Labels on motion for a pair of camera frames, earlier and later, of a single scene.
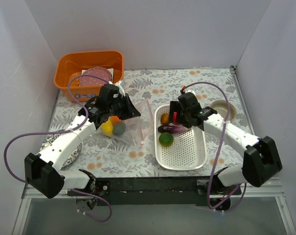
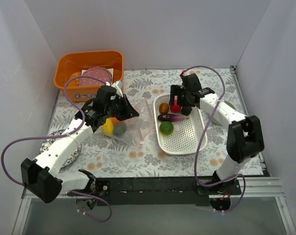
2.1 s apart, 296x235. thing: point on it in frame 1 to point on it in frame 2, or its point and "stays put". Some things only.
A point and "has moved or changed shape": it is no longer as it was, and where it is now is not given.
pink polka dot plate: [93, 81] stays put
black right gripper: [181, 116] to [178, 97]
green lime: [166, 139] to [166, 128]
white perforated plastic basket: [187, 152] has moved or changed shape
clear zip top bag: [137, 129] stays put
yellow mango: [107, 127] stays put
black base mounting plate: [194, 191] stays put
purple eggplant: [172, 129] to [170, 117]
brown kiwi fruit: [165, 119] to [164, 108]
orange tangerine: [115, 119] stays put
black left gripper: [125, 107] stays put
